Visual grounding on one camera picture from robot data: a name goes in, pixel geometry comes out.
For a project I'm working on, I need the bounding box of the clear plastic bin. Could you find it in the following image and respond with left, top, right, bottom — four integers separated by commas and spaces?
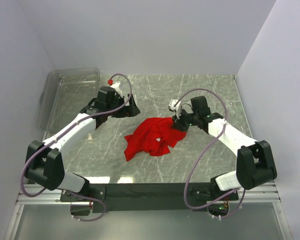
37, 67, 100, 134

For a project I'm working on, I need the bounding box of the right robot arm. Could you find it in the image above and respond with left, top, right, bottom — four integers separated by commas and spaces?
168, 96, 277, 200

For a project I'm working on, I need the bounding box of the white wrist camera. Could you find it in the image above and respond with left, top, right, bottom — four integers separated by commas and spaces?
108, 79, 123, 92
168, 99, 182, 118

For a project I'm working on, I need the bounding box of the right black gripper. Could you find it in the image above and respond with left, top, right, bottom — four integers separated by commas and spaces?
171, 107, 199, 132

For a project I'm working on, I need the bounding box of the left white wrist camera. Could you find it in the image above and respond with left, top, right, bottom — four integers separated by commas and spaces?
108, 79, 123, 92

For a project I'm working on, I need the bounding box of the aluminium rail frame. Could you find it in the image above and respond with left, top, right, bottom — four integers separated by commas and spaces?
6, 182, 292, 240

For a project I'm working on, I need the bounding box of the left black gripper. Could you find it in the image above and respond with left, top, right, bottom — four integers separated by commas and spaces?
107, 93, 140, 118

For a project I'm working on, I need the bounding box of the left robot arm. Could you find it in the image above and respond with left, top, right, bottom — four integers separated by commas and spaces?
22, 85, 140, 201

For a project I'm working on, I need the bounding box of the black base beam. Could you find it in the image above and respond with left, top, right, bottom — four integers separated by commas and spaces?
60, 182, 239, 214

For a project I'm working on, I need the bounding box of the red t shirt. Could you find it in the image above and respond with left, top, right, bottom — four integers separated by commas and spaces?
124, 117, 186, 161

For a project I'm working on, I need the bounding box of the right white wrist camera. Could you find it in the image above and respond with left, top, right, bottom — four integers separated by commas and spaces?
168, 99, 182, 118

